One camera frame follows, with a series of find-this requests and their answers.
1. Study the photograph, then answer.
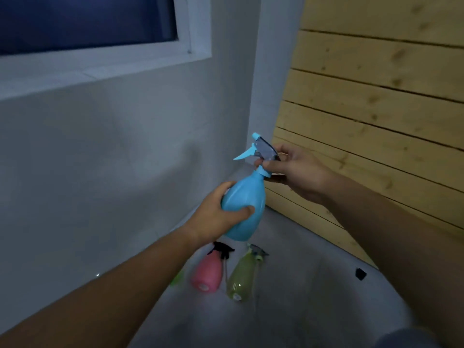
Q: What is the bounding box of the white framed window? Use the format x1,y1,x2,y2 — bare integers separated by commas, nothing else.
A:
0,0,213,102

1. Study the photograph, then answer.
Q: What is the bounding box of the person's right forearm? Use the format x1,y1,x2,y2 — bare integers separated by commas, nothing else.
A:
322,173,464,348

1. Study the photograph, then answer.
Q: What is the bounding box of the blue spray bottle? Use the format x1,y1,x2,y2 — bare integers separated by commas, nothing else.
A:
220,132,282,242

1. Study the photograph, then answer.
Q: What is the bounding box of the person's left hand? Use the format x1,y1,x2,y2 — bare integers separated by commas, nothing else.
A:
186,181,255,245

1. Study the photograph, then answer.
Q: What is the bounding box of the wooden slat panel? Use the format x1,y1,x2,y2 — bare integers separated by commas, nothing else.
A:
264,0,464,268

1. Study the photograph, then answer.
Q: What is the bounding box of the person's right hand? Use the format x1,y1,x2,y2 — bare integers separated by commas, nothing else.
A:
254,143,346,206

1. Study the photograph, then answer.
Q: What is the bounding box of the person's left forearm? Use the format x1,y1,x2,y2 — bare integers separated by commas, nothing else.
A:
0,225,201,348

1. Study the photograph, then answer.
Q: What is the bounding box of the olive green spray bottle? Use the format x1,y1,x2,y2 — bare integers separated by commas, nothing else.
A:
226,243,269,303

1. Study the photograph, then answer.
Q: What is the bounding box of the pink spray bottle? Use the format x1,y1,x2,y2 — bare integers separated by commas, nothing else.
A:
191,241,235,292

